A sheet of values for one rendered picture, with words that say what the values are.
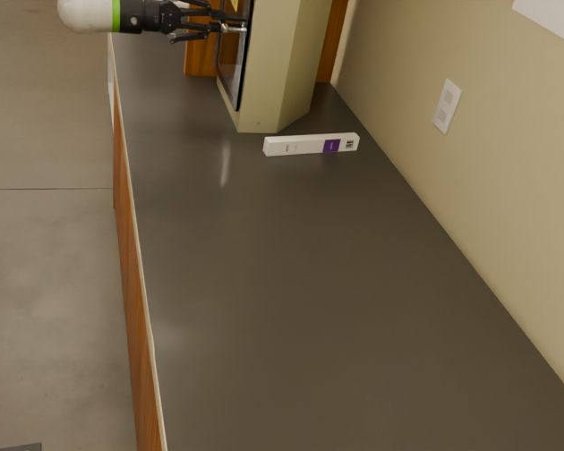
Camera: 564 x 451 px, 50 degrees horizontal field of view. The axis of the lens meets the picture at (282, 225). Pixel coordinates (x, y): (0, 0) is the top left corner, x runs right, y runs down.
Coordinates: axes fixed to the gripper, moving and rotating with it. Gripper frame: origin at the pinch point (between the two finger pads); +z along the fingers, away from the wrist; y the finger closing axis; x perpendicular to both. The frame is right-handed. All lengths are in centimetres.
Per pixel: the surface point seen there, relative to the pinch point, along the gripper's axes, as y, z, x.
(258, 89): -13.1, 8.4, -10.9
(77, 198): -120, -38, 97
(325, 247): -26, 13, -61
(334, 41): -12, 43, 26
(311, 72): -12.0, 26.3, -0.2
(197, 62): -21.6, -0.8, 26.1
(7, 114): -120, -74, 181
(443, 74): 2, 48, -31
